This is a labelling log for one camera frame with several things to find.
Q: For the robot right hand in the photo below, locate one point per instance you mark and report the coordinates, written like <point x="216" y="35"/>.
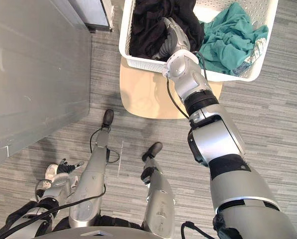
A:
<point x="178" y="37"/>

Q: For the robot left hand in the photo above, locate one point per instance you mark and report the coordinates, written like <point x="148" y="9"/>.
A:
<point x="64" y="168"/>

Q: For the black garment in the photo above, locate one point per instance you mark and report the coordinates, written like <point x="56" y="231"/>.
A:
<point x="148" y="32"/>

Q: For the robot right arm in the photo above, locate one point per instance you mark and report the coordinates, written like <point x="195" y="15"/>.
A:
<point x="223" y="154"/>

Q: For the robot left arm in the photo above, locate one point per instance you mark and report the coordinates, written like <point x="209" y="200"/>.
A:
<point x="47" y="193"/>

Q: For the white perforated laundry basket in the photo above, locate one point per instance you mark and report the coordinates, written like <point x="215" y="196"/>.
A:
<point x="148" y="63"/>

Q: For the grey washing machine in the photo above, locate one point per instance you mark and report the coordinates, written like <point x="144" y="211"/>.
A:
<point x="36" y="74"/>

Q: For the robot left leg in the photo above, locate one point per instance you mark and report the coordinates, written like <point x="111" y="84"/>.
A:
<point x="91" y="184"/>

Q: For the robot leg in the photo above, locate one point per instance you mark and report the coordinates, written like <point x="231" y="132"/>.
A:
<point x="159" y="199"/>
<point x="91" y="184"/>

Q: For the teal green garment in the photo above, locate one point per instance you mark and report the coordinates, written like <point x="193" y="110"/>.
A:
<point x="227" y="42"/>

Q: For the beige wooden stool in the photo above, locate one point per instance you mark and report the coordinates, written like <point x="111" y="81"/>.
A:
<point x="143" y="94"/>

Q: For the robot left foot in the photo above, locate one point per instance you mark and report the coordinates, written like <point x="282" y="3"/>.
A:
<point x="108" y="117"/>

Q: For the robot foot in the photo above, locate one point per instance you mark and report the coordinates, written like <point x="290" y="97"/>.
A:
<point x="153" y="150"/>
<point x="108" y="117"/>

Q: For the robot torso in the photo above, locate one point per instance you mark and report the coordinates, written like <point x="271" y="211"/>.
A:
<point x="93" y="232"/>

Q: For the grey cabinet with dark base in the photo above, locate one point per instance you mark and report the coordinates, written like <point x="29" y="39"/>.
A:
<point x="93" y="11"/>

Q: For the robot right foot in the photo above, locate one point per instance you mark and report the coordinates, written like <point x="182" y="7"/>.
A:
<point x="153" y="150"/>

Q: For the robot right leg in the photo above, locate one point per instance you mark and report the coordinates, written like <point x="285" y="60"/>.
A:
<point x="159" y="199"/>

